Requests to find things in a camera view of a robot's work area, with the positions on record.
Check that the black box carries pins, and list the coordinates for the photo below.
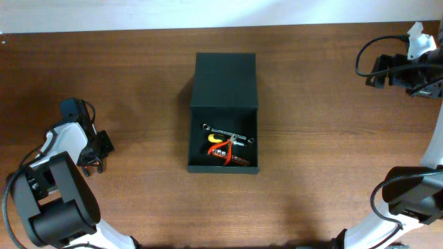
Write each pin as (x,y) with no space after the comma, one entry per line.
(224,96)

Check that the orange black needle-nose pliers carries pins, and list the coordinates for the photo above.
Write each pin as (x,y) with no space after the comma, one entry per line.
(91,162)

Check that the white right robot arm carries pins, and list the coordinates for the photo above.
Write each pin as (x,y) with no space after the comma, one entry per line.
(409,197)

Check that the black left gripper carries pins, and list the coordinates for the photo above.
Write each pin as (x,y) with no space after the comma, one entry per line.
(104,144)

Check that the silver ratchet wrench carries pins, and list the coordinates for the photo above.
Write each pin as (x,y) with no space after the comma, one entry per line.
(227,133)

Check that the red diagonal cutting pliers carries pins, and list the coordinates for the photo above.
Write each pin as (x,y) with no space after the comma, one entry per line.
(226,146)

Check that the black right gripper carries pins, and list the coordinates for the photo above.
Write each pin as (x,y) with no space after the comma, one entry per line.
(377,71)

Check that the orange socket rail set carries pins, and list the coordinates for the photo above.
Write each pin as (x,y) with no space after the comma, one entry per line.
(234,159)

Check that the yellow black stubby screwdriver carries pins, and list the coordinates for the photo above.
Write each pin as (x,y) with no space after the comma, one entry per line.
(219,138)

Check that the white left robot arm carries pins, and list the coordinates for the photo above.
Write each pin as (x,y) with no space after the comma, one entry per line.
(52,198)

